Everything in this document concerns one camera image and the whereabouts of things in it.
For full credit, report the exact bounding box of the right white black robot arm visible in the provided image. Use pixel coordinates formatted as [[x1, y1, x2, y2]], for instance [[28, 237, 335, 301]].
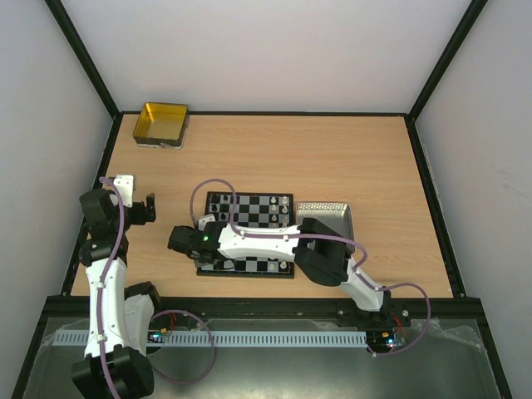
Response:
[[168, 218, 392, 326]]

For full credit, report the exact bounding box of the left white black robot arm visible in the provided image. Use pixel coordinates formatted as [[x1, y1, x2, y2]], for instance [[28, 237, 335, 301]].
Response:
[[71, 188, 160, 398]]

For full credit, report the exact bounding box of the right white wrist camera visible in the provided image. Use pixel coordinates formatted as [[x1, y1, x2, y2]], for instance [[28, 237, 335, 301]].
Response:
[[197, 214, 216, 231]]

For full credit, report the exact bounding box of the black aluminium frame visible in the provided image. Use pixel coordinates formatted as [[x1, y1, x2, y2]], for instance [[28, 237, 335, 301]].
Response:
[[12, 1, 512, 398]]

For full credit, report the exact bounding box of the black and silver chessboard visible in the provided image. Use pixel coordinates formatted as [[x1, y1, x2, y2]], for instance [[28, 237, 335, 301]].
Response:
[[195, 191, 295, 279]]

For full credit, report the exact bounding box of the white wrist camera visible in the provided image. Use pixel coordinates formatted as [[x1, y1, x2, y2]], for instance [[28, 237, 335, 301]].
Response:
[[113, 175, 135, 208], [197, 214, 216, 231]]

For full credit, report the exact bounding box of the silver foil tray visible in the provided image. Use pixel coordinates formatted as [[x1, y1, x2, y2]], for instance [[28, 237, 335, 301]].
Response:
[[295, 202, 355, 241]]

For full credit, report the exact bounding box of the yellow square tin box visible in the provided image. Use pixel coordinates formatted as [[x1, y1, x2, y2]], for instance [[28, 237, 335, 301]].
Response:
[[132, 102, 190, 150]]

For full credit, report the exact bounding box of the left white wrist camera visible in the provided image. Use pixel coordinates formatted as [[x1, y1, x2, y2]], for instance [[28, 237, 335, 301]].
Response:
[[113, 175, 135, 208]]

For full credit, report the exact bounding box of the light blue slotted cable duct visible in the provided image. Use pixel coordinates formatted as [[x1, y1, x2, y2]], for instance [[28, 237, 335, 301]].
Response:
[[49, 330, 369, 347]]

